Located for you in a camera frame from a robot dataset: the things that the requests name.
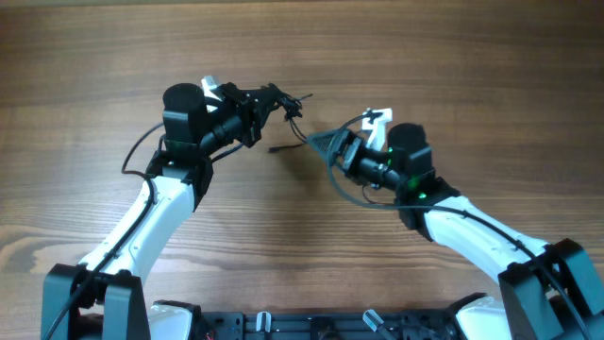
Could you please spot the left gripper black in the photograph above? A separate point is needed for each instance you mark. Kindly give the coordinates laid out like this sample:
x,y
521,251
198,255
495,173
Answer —
x,y
253,114

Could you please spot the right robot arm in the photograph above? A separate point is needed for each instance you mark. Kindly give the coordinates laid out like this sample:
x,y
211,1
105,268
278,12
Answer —
x,y
548,291

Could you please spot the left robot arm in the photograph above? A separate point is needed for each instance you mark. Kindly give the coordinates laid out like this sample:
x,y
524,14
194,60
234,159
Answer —
x,y
101,297

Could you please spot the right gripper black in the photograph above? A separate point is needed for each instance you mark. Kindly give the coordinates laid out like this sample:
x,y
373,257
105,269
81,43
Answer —
x,y
344,138

